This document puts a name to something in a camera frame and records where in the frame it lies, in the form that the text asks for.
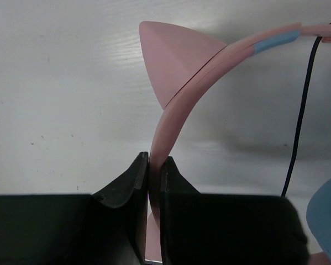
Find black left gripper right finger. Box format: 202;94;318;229
160;157;309;265

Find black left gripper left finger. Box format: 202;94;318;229
0;152;148;264

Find pink blue cat-ear headphones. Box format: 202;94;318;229
139;21;331;262

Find thin black headphone cable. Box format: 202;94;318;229
280;18;331;198

